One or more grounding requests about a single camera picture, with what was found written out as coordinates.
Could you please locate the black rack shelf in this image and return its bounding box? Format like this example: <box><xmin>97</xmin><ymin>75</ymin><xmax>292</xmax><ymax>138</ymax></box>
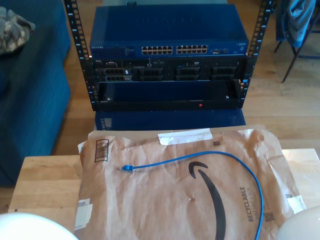
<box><xmin>96</xmin><ymin>79</ymin><xmax>243</xmax><ymax>112</ymax></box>

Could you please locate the black rack frame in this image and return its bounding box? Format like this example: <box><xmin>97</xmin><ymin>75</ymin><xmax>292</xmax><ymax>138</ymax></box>
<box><xmin>63</xmin><ymin>0</ymin><xmax>275</xmax><ymax>112</ymax></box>

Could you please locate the brown paper mailer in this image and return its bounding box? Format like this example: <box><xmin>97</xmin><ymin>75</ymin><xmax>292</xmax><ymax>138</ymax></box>
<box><xmin>73</xmin><ymin>126</ymin><xmax>311</xmax><ymax>240</ymax></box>

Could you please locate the blue network cable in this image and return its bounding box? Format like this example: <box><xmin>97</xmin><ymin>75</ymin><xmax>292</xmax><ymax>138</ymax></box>
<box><xmin>119</xmin><ymin>150</ymin><xmax>265</xmax><ymax>240</ymax></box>

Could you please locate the blue-grey jacket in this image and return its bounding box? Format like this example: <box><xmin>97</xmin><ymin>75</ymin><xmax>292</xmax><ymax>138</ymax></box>
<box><xmin>276</xmin><ymin>0</ymin><xmax>317</xmax><ymax>48</ymax></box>

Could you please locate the camouflage cloth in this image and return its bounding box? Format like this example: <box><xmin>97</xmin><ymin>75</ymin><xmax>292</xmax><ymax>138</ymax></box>
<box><xmin>0</xmin><ymin>6</ymin><xmax>36</xmax><ymax>55</ymax></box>

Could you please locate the blue network switch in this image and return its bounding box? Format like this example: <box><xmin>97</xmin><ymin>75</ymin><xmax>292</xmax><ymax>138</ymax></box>
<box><xmin>89</xmin><ymin>5</ymin><xmax>250</xmax><ymax>60</ymax></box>

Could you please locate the blue sofa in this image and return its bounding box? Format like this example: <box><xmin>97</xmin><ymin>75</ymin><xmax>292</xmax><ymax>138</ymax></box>
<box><xmin>0</xmin><ymin>0</ymin><xmax>72</xmax><ymax>187</ymax></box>

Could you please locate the dark wooden chair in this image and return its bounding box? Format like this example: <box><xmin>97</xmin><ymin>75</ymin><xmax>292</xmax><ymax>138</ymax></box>
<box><xmin>273</xmin><ymin>0</ymin><xmax>320</xmax><ymax>84</ymax></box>

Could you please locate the black rack server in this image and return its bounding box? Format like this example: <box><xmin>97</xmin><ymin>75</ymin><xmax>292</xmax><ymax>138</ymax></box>
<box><xmin>91</xmin><ymin>57</ymin><xmax>248</xmax><ymax>83</ymax></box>

